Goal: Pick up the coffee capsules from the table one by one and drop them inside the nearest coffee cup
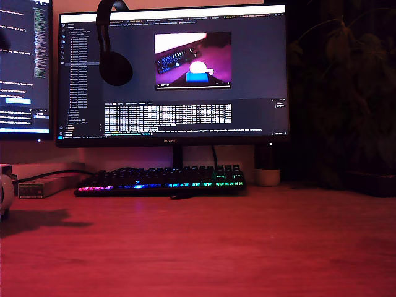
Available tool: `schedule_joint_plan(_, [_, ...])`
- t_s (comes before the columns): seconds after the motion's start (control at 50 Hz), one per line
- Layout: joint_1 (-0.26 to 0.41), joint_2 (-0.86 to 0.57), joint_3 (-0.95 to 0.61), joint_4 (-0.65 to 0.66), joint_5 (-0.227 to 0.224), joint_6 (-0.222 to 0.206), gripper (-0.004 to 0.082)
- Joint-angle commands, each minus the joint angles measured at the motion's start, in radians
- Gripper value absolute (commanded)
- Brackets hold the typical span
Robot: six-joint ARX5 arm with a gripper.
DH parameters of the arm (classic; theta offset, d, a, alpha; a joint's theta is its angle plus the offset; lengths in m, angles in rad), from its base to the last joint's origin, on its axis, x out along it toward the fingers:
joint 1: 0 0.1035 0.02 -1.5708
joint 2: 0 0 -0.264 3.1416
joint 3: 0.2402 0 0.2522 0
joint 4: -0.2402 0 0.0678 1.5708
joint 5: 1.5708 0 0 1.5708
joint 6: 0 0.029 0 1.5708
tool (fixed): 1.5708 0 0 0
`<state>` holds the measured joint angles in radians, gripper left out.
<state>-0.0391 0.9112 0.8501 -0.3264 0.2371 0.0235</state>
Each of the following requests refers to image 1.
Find black monitor stand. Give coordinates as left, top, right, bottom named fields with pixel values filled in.
left=172, top=145, right=184, bottom=170

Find black backlit keyboard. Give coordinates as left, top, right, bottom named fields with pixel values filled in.
left=74, top=165, right=249, bottom=198

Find small white pot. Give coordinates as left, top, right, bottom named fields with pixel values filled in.
left=254, top=168, right=282, bottom=187

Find large black computer monitor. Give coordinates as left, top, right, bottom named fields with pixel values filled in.
left=55, top=3, right=292, bottom=149

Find black headphones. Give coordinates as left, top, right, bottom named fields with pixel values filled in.
left=95, top=0, right=134, bottom=87

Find dark leafy houseplant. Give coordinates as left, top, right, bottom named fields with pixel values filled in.
left=288, top=8, right=396, bottom=188

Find capsule carton with printed label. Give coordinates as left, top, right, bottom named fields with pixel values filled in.
left=17, top=175, right=84, bottom=200

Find thin black monitor cable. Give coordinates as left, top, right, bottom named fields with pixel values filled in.
left=210, top=145, right=220, bottom=170

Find thick black cable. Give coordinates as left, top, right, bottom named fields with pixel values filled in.
left=13, top=168, right=100, bottom=184

